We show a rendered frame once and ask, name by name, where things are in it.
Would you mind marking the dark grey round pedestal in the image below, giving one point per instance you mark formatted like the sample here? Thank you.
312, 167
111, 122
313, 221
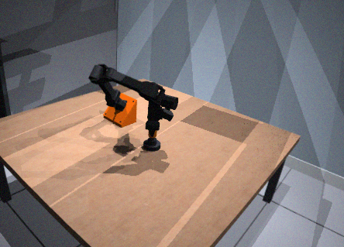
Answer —
151, 144

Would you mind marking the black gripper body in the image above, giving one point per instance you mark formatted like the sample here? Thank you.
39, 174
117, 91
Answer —
153, 114

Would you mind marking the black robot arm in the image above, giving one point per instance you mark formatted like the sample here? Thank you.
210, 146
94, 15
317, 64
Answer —
101, 75

